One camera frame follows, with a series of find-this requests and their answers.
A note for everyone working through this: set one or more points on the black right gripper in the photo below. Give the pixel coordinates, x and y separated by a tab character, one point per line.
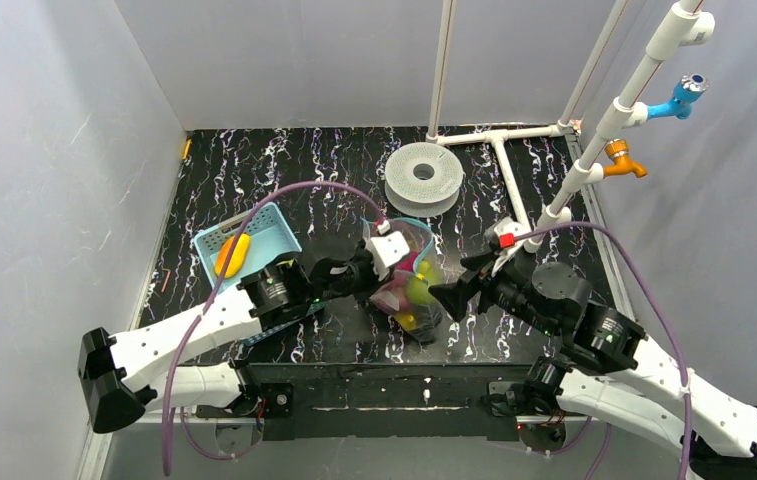
479	285

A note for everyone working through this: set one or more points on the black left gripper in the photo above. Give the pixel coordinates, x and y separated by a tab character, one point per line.
365	266

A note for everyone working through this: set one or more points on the green toy pear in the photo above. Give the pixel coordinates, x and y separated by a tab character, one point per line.
417	290

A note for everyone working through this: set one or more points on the clear zip top bag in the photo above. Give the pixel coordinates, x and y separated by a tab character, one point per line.
421	240

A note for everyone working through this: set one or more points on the light blue plastic basket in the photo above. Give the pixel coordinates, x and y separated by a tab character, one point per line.
270	236

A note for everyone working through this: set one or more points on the reddish toy sweet potato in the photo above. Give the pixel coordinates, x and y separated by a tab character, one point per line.
404	271

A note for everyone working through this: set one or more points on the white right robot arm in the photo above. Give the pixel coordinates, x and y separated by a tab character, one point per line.
715	434

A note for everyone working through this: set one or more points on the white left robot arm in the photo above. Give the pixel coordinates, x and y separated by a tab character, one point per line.
126	375

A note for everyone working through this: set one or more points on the orange yellow toy mango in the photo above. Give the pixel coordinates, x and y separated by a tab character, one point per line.
231	256

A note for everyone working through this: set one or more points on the white perforated filament spool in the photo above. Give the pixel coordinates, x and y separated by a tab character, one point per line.
423	179

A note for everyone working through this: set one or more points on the orange plastic tap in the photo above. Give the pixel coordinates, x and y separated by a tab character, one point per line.
621	163

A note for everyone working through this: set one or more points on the blue plastic tap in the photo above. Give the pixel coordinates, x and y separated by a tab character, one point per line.
689	89

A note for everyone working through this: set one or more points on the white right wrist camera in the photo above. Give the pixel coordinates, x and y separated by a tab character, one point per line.
503	240

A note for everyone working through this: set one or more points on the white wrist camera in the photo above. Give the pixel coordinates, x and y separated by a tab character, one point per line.
388	247
503	240

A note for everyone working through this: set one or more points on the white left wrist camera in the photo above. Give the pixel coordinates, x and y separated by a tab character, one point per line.
388	247

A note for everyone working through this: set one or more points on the white PVC pipe frame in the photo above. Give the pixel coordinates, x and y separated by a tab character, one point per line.
685	24

